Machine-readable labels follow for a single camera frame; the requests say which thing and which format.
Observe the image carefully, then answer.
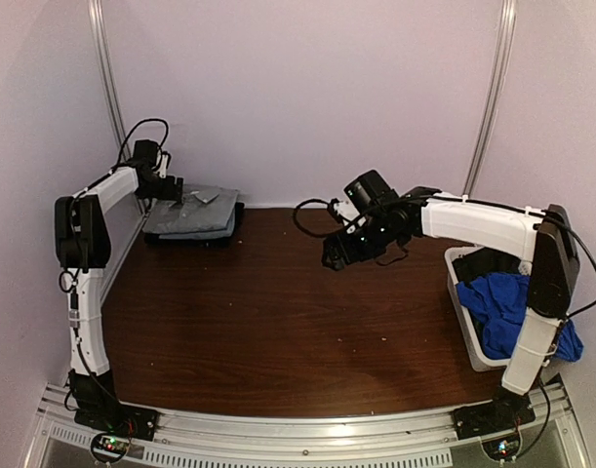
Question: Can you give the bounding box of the left aluminium frame post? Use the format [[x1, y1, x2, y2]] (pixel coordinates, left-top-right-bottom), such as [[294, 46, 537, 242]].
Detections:
[[88, 0, 131, 161]]

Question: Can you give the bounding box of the right aluminium frame post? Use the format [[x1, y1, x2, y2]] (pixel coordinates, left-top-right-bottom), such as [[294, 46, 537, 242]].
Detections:
[[462, 0, 518, 195]]

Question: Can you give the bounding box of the folded black garment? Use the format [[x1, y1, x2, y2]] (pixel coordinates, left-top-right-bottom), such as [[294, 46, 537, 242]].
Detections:
[[142, 202, 245, 249]]

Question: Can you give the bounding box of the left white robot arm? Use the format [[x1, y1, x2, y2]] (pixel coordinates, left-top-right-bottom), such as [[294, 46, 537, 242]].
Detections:
[[55, 139, 183, 433]]

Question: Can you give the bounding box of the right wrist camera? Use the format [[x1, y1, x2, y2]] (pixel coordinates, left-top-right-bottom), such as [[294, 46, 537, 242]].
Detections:
[[328, 198, 364, 234]]

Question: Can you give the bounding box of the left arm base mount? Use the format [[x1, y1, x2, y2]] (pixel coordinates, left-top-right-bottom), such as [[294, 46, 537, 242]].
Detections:
[[74, 401, 159, 441]]

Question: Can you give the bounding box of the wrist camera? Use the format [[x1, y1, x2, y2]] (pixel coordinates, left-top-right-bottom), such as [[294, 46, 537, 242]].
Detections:
[[154, 150, 172, 178], [328, 198, 364, 234]]

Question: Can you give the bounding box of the grey polo shirt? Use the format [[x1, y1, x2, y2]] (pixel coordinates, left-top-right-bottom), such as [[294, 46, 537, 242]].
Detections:
[[142, 184, 239, 234]]

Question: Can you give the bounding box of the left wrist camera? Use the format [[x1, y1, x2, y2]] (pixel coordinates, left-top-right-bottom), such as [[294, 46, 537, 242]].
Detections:
[[154, 150, 172, 178]]

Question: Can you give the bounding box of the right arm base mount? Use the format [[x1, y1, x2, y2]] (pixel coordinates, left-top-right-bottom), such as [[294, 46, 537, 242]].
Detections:
[[452, 396, 536, 440]]

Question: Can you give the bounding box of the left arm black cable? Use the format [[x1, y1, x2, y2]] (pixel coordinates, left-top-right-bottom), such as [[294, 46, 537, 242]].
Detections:
[[116, 119, 171, 167]]

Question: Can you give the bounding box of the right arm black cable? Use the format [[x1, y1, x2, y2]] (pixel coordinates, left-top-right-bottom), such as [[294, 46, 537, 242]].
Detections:
[[293, 197, 338, 240]]

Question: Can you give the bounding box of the front aluminium rail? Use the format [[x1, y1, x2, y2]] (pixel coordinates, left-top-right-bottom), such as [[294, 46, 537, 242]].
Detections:
[[20, 382, 591, 467]]

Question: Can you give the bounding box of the aluminium frame post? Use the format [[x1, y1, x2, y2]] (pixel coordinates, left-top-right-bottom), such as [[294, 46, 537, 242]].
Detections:
[[462, 0, 518, 195], [88, 0, 131, 161]]

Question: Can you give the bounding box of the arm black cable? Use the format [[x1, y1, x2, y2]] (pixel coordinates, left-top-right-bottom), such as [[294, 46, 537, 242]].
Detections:
[[116, 119, 171, 167], [293, 197, 338, 240]]

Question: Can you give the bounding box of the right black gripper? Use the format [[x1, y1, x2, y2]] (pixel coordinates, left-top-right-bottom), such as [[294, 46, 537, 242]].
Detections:
[[323, 214, 404, 271]]

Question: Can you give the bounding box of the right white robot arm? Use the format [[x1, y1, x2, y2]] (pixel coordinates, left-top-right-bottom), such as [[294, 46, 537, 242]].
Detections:
[[322, 170, 580, 431]]

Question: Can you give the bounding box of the white laundry basket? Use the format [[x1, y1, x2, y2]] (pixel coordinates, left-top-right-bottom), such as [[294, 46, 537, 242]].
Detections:
[[444, 247, 531, 372]]

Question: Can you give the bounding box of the black garment in basket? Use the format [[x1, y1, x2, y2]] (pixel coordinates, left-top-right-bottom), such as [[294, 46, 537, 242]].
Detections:
[[452, 248, 521, 284]]

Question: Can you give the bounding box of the blue garment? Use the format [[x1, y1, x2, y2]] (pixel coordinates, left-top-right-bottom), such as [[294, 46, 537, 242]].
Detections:
[[456, 271, 584, 363]]

